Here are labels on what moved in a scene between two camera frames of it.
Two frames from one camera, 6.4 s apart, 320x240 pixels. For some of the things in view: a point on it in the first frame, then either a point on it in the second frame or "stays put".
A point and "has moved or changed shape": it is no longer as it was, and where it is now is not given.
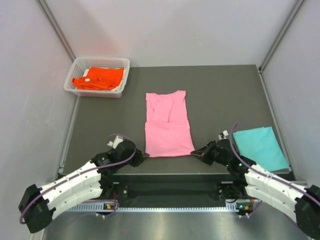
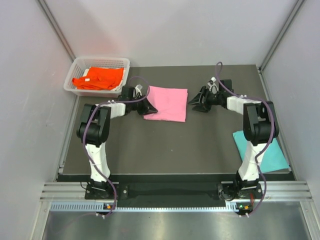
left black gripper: [139, 157] → [147, 108]
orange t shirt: [100, 78] stays put
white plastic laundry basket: [80, 64] stays put
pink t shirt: [167, 130] has moved or changed shape
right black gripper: [208, 147] → [198, 100]
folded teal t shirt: [261, 146] stays put
